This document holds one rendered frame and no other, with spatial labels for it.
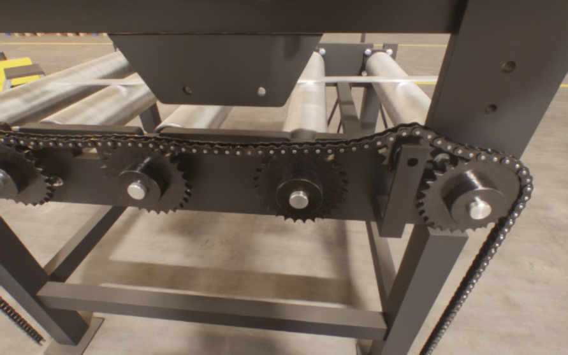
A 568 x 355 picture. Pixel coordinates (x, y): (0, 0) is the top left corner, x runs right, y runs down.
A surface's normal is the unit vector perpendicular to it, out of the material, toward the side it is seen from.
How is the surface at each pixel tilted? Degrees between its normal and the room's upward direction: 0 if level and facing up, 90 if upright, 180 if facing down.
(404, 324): 90
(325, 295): 0
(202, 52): 90
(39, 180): 90
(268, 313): 0
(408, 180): 90
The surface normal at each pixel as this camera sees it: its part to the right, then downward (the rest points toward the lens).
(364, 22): -0.11, 0.57
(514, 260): -0.01, -0.82
